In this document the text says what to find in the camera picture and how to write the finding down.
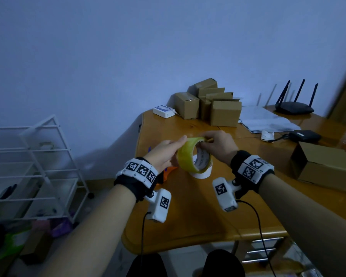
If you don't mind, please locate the person's right hand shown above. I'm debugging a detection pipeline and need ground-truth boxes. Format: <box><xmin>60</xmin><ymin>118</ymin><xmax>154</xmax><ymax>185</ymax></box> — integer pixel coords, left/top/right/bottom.
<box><xmin>200</xmin><ymin>130</ymin><xmax>239</xmax><ymax>167</ymax></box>

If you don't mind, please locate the person's left hand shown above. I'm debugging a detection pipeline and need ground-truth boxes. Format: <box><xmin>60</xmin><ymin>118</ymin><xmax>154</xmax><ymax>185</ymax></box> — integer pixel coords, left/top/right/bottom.
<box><xmin>144</xmin><ymin>135</ymin><xmax>188</xmax><ymax>174</ymax></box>

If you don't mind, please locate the yellow tape roll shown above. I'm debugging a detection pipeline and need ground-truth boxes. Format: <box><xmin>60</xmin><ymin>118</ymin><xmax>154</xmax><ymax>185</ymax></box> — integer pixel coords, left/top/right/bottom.
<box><xmin>177</xmin><ymin>137</ymin><xmax>213</xmax><ymax>174</ymax></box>

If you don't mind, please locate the person's right forearm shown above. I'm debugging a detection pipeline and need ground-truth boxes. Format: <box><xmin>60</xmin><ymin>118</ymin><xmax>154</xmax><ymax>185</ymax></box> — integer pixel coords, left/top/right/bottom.
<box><xmin>258</xmin><ymin>173</ymin><xmax>346</xmax><ymax>277</ymax></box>

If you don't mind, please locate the person's left forearm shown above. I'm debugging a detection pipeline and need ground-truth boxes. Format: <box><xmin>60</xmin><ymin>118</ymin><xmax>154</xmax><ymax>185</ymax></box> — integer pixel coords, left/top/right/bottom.
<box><xmin>40</xmin><ymin>184</ymin><xmax>137</xmax><ymax>277</ymax></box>

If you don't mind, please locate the small white device box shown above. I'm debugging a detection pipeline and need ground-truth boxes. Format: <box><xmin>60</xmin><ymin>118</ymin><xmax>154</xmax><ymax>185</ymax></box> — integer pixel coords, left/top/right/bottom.
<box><xmin>153</xmin><ymin>105</ymin><xmax>176</xmax><ymax>119</ymax></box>

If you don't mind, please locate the white tape roll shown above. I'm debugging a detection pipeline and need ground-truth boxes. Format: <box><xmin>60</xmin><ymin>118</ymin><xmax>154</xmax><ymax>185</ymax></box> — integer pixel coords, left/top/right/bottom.
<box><xmin>189</xmin><ymin>154</ymin><xmax>213</xmax><ymax>180</ymax></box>

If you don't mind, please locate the black wristband with marker tags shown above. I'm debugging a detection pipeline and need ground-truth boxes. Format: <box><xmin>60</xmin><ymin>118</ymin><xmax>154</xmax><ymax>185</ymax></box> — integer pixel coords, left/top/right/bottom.
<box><xmin>230</xmin><ymin>150</ymin><xmax>275</xmax><ymax>199</ymax></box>
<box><xmin>114</xmin><ymin>157</ymin><xmax>160</xmax><ymax>203</ymax></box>

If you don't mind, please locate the stack of white papers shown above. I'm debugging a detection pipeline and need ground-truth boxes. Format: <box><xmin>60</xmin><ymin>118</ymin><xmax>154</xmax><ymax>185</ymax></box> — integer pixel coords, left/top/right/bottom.
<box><xmin>238</xmin><ymin>106</ymin><xmax>301</xmax><ymax>134</ymax></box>

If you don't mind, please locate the black router with antennas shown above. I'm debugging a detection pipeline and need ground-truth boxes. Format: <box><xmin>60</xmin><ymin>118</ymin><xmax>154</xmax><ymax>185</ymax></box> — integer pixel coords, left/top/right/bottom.
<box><xmin>274</xmin><ymin>79</ymin><xmax>319</xmax><ymax>115</ymax></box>

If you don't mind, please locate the black power adapter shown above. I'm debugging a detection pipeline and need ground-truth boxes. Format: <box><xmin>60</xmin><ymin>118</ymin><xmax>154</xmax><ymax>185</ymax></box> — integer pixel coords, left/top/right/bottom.
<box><xmin>288</xmin><ymin>130</ymin><xmax>322</xmax><ymax>144</ymax></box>

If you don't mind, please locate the large open cardboard box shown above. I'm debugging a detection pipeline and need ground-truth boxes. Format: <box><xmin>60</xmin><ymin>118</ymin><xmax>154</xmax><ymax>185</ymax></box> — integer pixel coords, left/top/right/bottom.
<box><xmin>290</xmin><ymin>141</ymin><xmax>346</xmax><ymax>192</ymax></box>

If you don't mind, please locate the person's right leg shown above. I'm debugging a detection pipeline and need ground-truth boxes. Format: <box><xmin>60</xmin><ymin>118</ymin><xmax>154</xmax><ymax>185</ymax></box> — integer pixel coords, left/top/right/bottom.
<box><xmin>208</xmin><ymin>249</ymin><xmax>246</xmax><ymax>277</ymax></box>

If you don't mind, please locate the person's leg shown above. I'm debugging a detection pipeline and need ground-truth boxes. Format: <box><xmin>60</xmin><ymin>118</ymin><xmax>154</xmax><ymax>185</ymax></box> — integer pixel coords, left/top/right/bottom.
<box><xmin>208</xmin><ymin>249</ymin><xmax>246</xmax><ymax>277</ymax></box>
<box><xmin>126</xmin><ymin>252</ymin><xmax>168</xmax><ymax>277</ymax></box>

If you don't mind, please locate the person's left leg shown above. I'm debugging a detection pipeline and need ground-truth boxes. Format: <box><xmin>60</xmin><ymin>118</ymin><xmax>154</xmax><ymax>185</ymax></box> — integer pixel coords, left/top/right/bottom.
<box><xmin>126</xmin><ymin>252</ymin><xmax>168</xmax><ymax>277</ymax></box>

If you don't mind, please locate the purple bag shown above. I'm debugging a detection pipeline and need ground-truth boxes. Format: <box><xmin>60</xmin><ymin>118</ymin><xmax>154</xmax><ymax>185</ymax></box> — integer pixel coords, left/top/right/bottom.
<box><xmin>50</xmin><ymin>217</ymin><xmax>74</xmax><ymax>239</ymax></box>

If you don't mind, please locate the black item on shelf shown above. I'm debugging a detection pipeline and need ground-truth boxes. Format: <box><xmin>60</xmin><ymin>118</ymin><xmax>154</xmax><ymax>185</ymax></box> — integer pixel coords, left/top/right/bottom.
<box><xmin>0</xmin><ymin>184</ymin><xmax>18</xmax><ymax>200</ymax></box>

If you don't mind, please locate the brown cardboard box on floor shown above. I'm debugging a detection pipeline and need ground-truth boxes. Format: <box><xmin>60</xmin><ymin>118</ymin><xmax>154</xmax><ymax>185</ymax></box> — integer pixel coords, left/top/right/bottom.
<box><xmin>19</xmin><ymin>230</ymin><xmax>54</xmax><ymax>266</ymax></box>

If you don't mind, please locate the green bag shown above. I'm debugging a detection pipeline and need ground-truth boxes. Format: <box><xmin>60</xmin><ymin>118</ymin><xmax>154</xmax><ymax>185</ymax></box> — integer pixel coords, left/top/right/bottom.
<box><xmin>0</xmin><ymin>227</ymin><xmax>33</xmax><ymax>263</ymax></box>

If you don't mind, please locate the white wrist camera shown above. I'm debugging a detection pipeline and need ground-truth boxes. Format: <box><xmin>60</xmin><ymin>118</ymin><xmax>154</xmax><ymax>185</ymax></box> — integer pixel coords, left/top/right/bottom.
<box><xmin>212</xmin><ymin>177</ymin><xmax>242</xmax><ymax>213</ymax></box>
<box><xmin>145</xmin><ymin>188</ymin><xmax>172</xmax><ymax>224</ymax></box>

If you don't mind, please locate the black camera cable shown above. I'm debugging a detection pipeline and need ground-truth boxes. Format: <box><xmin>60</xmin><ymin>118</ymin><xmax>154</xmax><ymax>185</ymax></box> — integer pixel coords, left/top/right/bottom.
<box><xmin>139</xmin><ymin>211</ymin><xmax>152</xmax><ymax>277</ymax></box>
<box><xmin>235</xmin><ymin>199</ymin><xmax>277</xmax><ymax>277</ymax></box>

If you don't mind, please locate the metal frame under table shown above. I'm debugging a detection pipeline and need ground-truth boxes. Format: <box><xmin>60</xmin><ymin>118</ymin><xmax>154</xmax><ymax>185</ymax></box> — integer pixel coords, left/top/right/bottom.
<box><xmin>242</xmin><ymin>237</ymin><xmax>286</xmax><ymax>264</ymax></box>

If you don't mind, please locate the white wire shelf rack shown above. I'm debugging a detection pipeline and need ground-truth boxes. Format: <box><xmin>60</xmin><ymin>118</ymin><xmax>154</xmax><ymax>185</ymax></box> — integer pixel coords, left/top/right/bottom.
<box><xmin>0</xmin><ymin>114</ymin><xmax>94</xmax><ymax>224</ymax></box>

